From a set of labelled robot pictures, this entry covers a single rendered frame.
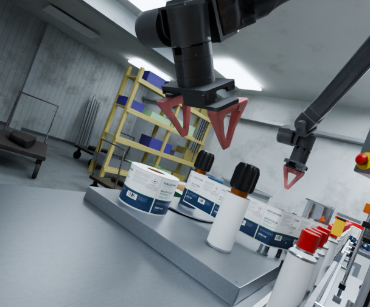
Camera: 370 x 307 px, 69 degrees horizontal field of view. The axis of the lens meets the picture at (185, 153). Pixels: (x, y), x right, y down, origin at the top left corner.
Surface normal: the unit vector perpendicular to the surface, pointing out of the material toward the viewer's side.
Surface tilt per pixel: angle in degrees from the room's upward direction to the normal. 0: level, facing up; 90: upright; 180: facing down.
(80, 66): 90
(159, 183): 90
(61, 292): 0
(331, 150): 90
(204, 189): 90
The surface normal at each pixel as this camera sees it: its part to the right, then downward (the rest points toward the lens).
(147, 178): -0.07, -0.02
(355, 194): -0.67, -0.26
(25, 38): 0.65, 0.26
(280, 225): 0.46, 0.18
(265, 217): -0.48, -0.18
